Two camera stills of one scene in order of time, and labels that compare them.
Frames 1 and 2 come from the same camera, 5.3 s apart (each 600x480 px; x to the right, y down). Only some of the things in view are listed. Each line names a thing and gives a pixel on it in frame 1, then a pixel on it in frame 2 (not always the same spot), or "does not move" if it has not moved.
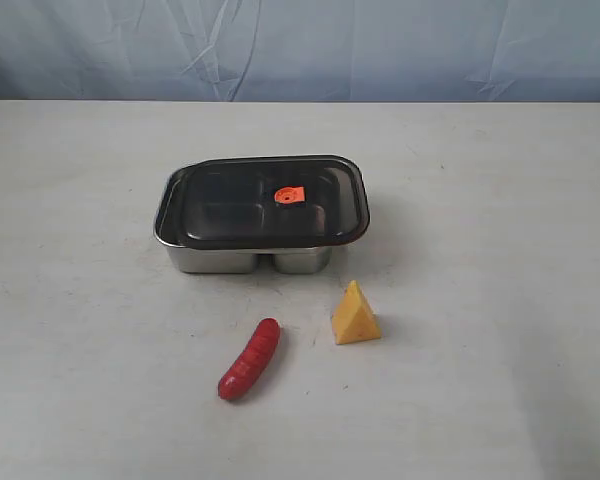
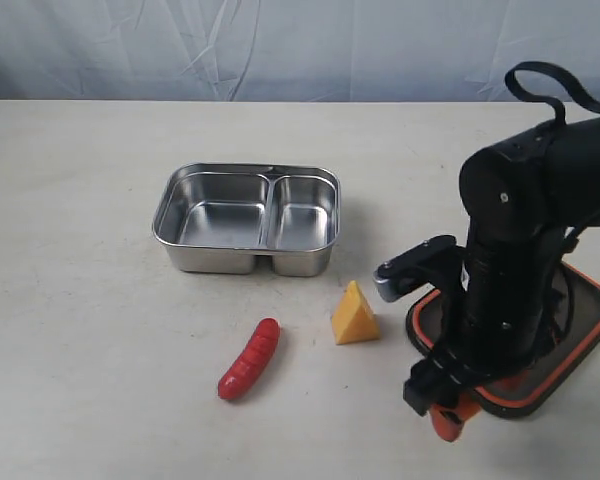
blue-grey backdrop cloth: [300, 50] does not move
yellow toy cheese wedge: [354, 319] does not move
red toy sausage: [258, 349] does not move
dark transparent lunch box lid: [271, 203] -> [587, 312]
